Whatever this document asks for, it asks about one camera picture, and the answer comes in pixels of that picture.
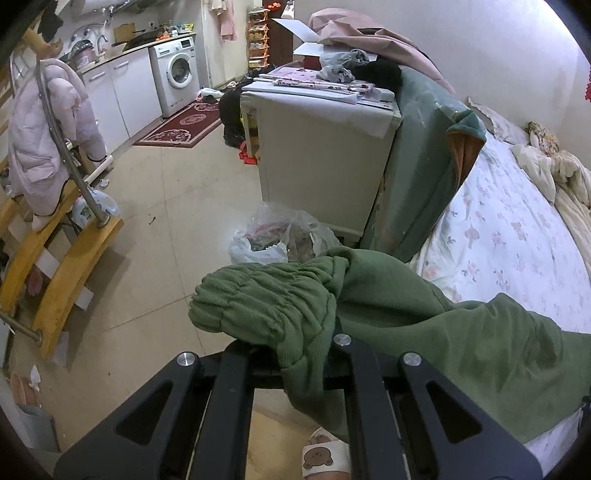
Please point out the wooden shoe rack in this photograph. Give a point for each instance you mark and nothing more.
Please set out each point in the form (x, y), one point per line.
(258, 39)

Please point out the red patterned rug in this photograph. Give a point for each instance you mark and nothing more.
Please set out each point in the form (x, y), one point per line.
(182, 124)

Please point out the bear print slipper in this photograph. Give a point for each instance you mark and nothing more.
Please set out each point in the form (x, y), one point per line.
(323, 454)

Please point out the white washing machine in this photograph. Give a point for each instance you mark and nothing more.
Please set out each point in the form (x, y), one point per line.
(178, 74)

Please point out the clear plastic bag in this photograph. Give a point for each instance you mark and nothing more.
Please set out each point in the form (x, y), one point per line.
(277, 230)

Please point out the grey patterned garment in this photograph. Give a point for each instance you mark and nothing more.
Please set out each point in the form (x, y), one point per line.
(341, 62)

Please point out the wooden rocking frame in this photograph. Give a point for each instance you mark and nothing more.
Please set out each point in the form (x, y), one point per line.
(69, 272)

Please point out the green pants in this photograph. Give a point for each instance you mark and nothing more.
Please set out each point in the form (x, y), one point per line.
(392, 314)

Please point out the pink hanging towel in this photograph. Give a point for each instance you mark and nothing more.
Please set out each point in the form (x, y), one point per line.
(224, 21)

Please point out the white pillow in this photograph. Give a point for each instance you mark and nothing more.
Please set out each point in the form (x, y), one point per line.
(501, 122)

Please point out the white water heater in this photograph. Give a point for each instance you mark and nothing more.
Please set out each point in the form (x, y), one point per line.
(99, 5)

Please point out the black bag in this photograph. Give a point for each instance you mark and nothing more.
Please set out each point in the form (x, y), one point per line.
(231, 115)

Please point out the metal faucet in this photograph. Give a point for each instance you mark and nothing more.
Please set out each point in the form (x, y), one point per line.
(102, 42)

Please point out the pink floral cloth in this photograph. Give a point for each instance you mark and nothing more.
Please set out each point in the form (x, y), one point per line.
(314, 79)

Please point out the small floral pillow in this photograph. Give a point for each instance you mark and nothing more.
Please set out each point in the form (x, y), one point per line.
(545, 137)

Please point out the pink cooking pot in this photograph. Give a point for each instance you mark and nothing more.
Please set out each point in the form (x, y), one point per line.
(84, 54)

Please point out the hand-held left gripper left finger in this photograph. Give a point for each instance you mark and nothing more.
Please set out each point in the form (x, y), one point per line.
(235, 369)

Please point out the green blanket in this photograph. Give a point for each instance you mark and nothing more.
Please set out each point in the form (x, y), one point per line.
(415, 161)

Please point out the white cabinet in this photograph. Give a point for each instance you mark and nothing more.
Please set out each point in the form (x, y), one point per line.
(318, 161)

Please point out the white kitchen cabinets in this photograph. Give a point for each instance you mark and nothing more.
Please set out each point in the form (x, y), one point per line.
(117, 92)

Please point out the red wall decoration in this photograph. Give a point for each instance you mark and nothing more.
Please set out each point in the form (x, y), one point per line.
(588, 87)

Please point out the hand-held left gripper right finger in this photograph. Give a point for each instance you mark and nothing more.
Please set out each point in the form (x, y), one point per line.
(355, 369)

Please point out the pink cloth pile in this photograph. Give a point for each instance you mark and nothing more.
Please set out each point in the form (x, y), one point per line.
(392, 41)

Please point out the grey bin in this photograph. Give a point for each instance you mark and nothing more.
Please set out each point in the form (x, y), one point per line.
(39, 427)

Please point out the cream quilt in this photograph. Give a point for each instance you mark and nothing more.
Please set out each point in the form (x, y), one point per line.
(568, 180)

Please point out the pink padded coat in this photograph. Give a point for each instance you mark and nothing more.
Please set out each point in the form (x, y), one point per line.
(37, 138)

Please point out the black garment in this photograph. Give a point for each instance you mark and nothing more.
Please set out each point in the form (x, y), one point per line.
(378, 74)

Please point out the white cardboard box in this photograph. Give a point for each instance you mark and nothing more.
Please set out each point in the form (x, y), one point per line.
(300, 32)

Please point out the floral white bed sheet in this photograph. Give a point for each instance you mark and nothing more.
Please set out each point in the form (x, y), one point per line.
(508, 230)

